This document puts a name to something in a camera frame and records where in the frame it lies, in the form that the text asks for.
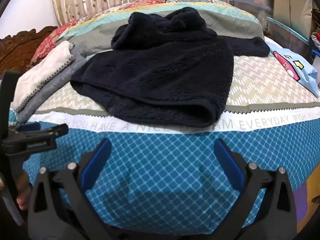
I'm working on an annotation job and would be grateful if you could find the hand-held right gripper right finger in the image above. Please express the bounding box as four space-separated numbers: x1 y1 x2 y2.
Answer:
214 138 298 240

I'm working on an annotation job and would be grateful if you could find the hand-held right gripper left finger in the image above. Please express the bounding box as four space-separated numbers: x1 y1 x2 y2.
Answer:
27 138 113 240

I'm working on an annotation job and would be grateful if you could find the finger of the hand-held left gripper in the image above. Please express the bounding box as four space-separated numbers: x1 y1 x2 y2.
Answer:
2 124 69 156
9 122 43 133

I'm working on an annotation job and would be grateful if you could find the dark navy fleece sweater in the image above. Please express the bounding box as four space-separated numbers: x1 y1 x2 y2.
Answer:
70 6 270 128

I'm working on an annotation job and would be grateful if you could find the pile of colourful clothes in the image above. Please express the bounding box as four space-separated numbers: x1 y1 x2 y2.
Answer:
309 10 320 64

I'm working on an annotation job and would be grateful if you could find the person's left hand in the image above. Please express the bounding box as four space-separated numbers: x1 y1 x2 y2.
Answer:
15 169 32 211

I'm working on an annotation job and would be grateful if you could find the folded grey cloth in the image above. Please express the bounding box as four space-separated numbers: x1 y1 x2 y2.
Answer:
17 47 88 124

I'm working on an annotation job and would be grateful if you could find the carved wooden headboard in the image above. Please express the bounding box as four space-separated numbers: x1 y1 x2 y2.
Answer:
0 26 58 76

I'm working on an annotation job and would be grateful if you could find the patterned teal beige bed sheet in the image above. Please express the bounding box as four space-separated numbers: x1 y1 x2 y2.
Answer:
9 36 320 233

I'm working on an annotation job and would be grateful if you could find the light blue printed cloth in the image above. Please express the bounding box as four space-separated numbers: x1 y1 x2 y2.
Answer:
266 41 320 98

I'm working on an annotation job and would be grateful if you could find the clear plastic storage box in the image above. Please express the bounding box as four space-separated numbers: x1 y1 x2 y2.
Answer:
230 0 314 52

